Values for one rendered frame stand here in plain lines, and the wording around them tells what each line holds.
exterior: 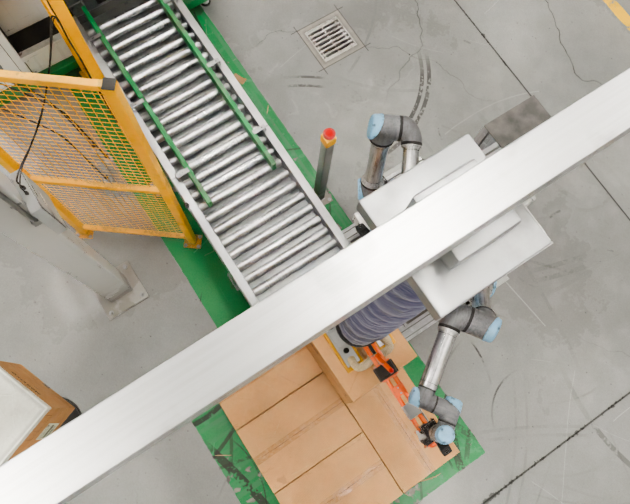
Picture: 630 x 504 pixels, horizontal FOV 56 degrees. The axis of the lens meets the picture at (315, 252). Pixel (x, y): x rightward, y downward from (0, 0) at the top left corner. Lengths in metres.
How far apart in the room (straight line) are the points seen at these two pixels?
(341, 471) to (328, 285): 2.58
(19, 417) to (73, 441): 2.23
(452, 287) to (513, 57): 4.02
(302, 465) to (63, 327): 1.87
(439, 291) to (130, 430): 0.65
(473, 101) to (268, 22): 1.70
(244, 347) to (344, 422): 2.55
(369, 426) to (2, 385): 1.93
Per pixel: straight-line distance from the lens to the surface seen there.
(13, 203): 2.56
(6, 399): 3.33
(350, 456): 3.55
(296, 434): 3.53
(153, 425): 1.04
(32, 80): 2.45
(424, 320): 3.99
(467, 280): 1.28
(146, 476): 4.18
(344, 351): 2.97
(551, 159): 1.22
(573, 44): 5.44
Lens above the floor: 4.07
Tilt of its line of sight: 75 degrees down
